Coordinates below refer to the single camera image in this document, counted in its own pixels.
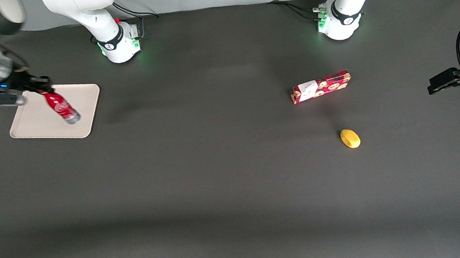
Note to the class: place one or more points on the red coke bottle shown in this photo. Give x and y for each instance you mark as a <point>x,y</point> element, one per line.
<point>60,107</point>

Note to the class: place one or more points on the red tartan cookie box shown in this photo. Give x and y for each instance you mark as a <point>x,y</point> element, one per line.
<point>321,87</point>

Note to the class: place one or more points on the beige plastic tray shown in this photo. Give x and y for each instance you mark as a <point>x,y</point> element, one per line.
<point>36,119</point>

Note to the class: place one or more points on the dark grey table mat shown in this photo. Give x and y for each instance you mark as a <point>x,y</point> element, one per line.
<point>216,167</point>

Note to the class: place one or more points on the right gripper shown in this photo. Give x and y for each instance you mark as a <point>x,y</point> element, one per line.
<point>20,82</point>

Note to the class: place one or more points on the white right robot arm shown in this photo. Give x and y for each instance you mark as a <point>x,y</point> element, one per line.
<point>94,16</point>

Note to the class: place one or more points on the yellow lemon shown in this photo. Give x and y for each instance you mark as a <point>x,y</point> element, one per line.
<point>350,139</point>

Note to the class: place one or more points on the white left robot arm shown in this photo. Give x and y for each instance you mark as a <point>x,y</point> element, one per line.
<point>347,1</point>

